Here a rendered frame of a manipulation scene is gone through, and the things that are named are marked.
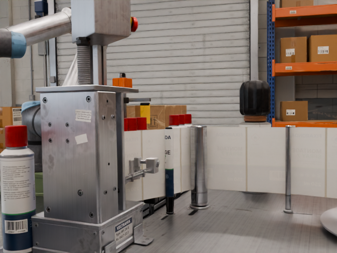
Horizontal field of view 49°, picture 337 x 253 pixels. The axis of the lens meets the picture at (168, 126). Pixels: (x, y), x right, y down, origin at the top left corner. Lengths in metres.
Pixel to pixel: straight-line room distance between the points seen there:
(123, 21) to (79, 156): 0.47
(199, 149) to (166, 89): 4.67
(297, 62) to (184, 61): 1.62
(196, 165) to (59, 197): 0.35
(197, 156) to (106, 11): 0.40
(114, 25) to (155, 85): 4.61
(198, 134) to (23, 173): 0.39
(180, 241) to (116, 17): 0.55
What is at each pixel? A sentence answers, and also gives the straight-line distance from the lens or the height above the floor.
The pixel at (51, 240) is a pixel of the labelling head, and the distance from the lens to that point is 0.62.
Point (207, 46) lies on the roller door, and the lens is 5.43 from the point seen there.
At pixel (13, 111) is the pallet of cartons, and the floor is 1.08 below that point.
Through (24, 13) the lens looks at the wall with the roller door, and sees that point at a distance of 6.76.
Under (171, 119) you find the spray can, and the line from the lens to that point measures 1.19.
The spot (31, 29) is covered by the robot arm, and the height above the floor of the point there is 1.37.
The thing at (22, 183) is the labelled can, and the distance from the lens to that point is 0.62.
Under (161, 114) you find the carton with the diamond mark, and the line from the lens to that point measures 1.62.
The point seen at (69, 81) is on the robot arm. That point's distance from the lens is 1.23.
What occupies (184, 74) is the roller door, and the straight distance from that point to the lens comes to 5.43.
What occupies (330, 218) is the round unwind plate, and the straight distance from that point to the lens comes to 0.79.
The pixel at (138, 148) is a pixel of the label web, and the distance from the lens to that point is 0.76.
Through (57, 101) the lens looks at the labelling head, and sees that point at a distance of 0.57.
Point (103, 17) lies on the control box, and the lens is 0.92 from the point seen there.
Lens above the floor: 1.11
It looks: 3 degrees down
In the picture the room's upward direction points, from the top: 1 degrees counter-clockwise
